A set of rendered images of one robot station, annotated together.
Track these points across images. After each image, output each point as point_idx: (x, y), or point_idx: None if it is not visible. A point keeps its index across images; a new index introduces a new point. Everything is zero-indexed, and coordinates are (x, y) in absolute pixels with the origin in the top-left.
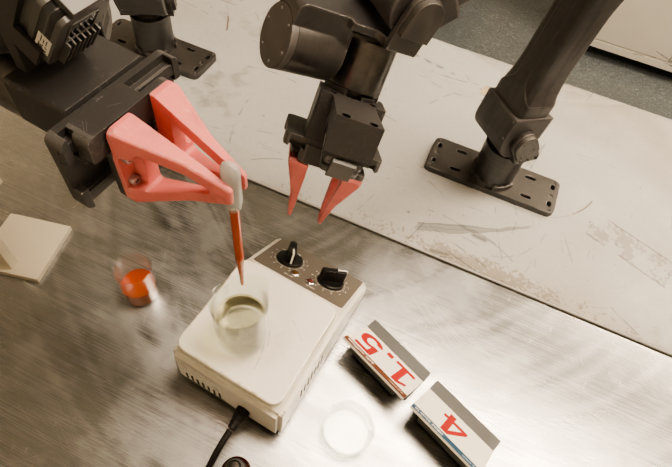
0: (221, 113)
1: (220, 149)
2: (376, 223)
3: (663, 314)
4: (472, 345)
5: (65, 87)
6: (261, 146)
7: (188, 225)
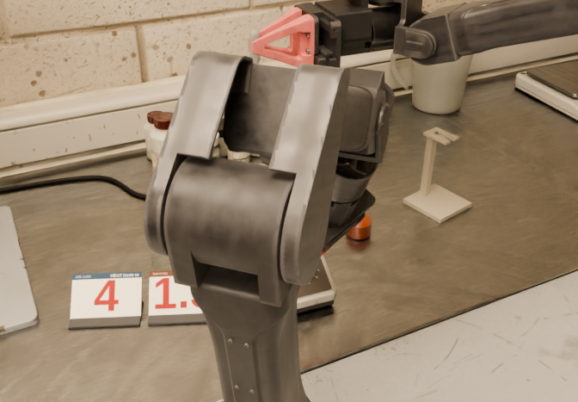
0: (547, 348)
1: (268, 34)
2: (302, 382)
3: None
4: (131, 364)
5: (329, 3)
6: (473, 354)
7: (402, 271)
